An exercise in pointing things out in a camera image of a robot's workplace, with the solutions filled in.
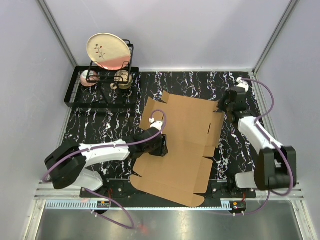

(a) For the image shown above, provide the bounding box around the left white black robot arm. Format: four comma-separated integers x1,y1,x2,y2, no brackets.
43,127,169,198

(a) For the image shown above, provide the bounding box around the small control box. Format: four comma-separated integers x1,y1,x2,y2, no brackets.
232,201,247,212
96,200,111,210

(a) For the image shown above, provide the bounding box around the brown cardboard box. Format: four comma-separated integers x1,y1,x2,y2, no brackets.
130,91,225,207

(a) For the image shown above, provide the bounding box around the black marble pattern mat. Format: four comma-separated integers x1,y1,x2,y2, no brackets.
51,71,291,181

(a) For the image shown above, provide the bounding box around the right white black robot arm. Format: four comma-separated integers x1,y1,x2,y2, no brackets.
218,86,297,199

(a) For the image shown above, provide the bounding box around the black wire dish rack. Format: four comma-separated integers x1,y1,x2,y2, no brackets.
64,39,139,109

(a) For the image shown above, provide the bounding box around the right small control box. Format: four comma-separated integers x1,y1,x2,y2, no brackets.
232,201,247,212

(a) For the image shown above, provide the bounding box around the left small control box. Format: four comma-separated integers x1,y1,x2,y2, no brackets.
96,200,111,210

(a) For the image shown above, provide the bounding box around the slotted aluminium rail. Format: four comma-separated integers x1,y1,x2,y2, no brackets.
44,199,233,210

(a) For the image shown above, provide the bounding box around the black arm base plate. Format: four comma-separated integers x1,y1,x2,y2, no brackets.
95,179,257,200

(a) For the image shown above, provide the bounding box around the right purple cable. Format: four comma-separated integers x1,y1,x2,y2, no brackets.
207,77,296,216

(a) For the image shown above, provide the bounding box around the pink white ceramic cup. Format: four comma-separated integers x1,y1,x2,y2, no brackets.
80,70,100,87

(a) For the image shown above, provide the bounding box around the cream pink floral plate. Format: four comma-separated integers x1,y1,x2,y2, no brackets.
86,33,132,71

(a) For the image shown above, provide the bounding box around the beige ceramic cup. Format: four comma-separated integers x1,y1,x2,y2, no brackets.
110,70,133,90

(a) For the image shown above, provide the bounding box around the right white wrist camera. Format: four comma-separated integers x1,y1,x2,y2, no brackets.
236,77,249,94

